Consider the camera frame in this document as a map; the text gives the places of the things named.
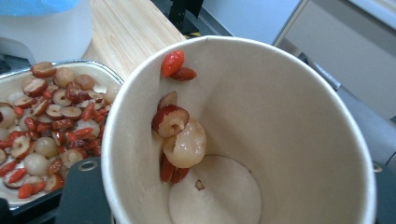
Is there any metal container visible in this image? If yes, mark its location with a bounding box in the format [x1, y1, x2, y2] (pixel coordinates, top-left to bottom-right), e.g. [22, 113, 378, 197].
[0, 59, 124, 217]

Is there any brown paper cup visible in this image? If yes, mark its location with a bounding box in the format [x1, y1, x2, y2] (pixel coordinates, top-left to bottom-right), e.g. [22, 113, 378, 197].
[100, 35, 377, 224]

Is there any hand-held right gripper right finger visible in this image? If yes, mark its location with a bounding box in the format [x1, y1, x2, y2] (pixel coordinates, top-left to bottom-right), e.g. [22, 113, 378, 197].
[372, 161, 396, 224]

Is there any white lidded trash bin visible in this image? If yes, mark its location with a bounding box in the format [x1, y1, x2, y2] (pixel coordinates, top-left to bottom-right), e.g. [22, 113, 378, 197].
[0, 0, 93, 65]

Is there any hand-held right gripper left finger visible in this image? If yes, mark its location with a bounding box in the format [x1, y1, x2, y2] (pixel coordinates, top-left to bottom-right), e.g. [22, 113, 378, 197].
[55, 156, 114, 224]

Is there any black stand base striped edge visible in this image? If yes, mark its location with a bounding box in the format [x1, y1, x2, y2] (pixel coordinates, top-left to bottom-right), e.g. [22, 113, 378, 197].
[167, 0, 205, 35]

